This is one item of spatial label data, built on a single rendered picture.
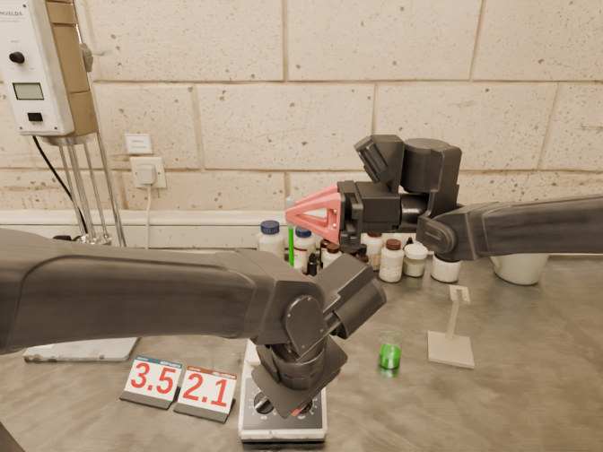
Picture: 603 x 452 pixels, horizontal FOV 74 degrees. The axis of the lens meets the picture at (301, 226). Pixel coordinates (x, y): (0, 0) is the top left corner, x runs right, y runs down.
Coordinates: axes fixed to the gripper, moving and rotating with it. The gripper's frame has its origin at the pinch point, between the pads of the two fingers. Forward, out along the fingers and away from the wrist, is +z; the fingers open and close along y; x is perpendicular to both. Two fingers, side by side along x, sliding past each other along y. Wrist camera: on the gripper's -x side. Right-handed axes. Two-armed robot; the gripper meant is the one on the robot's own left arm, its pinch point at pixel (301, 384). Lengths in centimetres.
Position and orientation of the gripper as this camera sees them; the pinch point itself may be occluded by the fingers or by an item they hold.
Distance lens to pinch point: 58.8
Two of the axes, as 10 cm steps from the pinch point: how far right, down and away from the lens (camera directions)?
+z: 0.1, 5.7, 8.2
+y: -7.6, 5.4, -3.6
